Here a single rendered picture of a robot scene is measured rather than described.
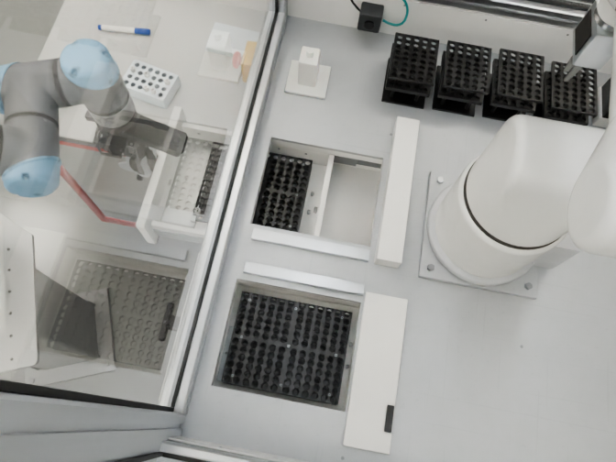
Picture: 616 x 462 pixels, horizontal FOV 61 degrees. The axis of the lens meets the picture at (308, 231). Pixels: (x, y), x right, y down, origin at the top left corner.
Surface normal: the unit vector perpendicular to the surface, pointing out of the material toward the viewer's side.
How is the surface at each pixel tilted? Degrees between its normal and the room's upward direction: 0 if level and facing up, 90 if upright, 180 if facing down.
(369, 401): 0
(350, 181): 0
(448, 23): 90
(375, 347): 0
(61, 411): 90
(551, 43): 90
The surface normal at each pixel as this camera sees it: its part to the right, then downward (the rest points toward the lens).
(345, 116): 0.04, -0.35
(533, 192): -0.15, 0.72
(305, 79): -0.18, 0.92
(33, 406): 0.98, 0.18
